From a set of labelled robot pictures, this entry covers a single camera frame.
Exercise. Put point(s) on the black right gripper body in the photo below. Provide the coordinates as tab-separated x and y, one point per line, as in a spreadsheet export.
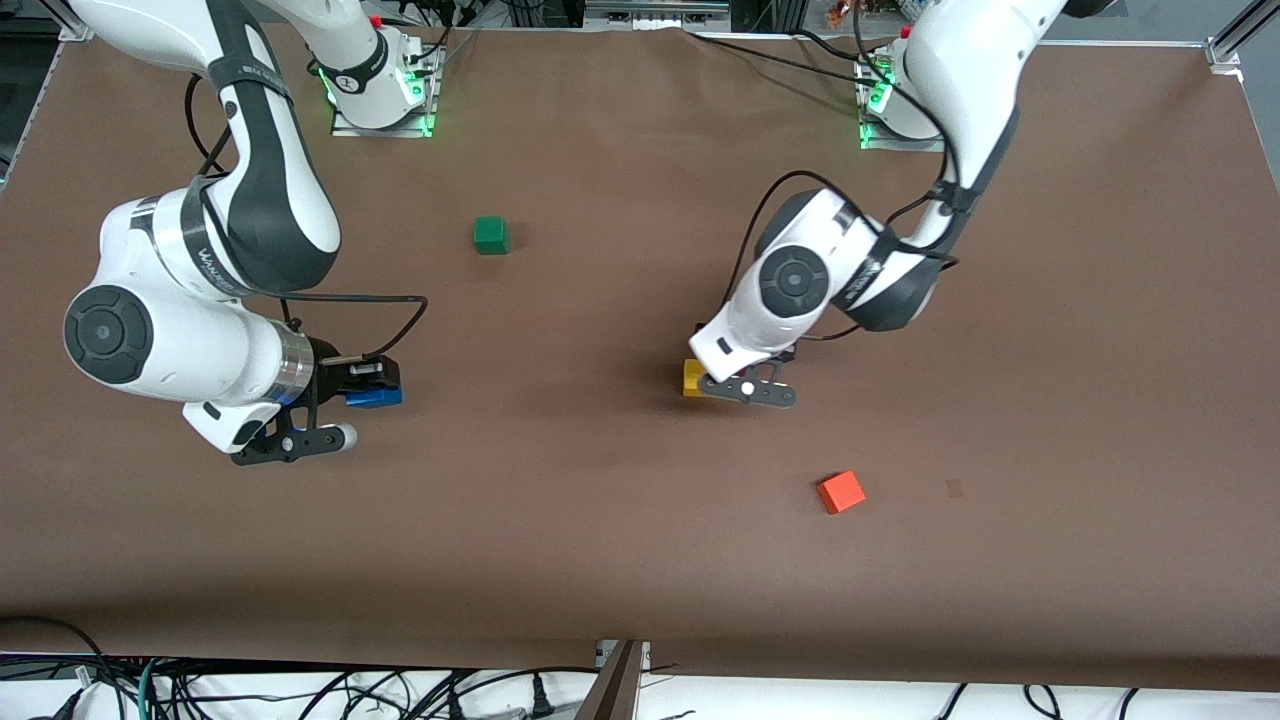
329	377

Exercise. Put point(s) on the blue wooden block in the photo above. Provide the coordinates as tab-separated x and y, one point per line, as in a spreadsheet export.
378	399

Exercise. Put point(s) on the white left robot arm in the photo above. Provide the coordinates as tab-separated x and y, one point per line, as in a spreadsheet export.
960	60

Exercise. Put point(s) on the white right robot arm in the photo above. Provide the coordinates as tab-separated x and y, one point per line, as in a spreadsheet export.
180	350

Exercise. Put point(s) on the yellow wooden block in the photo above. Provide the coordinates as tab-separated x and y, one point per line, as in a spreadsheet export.
692	380

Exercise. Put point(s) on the orange wooden block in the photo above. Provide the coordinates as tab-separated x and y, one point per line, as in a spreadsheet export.
841	492

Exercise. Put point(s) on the green wooden block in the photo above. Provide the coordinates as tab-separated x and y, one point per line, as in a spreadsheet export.
490	236

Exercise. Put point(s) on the aluminium corner profile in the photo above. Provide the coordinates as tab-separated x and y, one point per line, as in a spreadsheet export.
1235	40

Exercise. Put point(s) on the aluminium arm base plate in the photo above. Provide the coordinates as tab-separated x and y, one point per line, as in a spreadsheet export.
432	95
872	140

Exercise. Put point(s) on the metal post bracket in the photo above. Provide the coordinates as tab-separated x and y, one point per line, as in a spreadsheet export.
644	655

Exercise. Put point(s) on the brown centre post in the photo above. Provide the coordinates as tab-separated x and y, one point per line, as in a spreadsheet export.
612	690

